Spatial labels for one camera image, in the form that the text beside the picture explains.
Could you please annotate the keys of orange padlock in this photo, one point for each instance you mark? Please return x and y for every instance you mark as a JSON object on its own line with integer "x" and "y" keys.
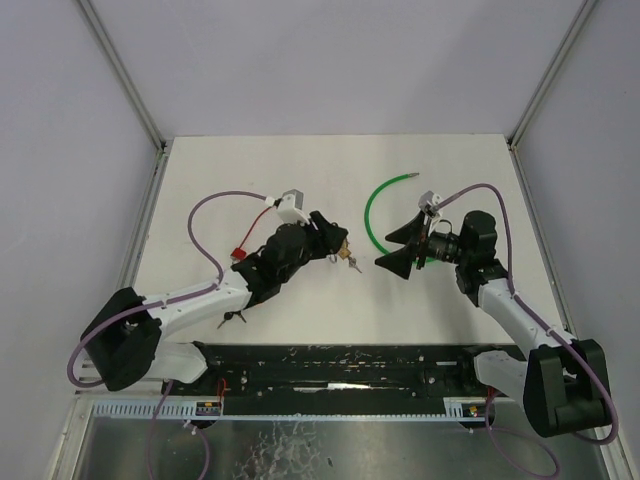
{"x": 229, "y": 316}

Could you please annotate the red cable lock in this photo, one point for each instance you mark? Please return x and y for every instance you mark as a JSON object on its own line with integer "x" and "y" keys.
{"x": 240, "y": 252}

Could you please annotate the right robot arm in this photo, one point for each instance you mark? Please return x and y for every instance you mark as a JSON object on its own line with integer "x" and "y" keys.
{"x": 562, "y": 382}

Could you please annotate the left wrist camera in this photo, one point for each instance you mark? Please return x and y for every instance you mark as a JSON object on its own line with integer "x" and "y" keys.
{"x": 289, "y": 208}

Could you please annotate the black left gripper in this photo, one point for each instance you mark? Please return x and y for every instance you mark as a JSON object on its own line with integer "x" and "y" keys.
{"x": 316, "y": 236}

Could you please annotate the keys of large padlock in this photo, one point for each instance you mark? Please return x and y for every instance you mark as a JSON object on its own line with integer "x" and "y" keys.
{"x": 353, "y": 264}

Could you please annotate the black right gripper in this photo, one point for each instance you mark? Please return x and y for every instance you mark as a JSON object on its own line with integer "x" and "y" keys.
{"x": 424, "y": 244}

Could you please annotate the large brass padlock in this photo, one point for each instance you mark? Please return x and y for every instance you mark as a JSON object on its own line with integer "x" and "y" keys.
{"x": 344, "y": 253}

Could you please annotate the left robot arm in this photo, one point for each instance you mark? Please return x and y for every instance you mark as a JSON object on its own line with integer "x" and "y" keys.
{"x": 128, "y": 339}

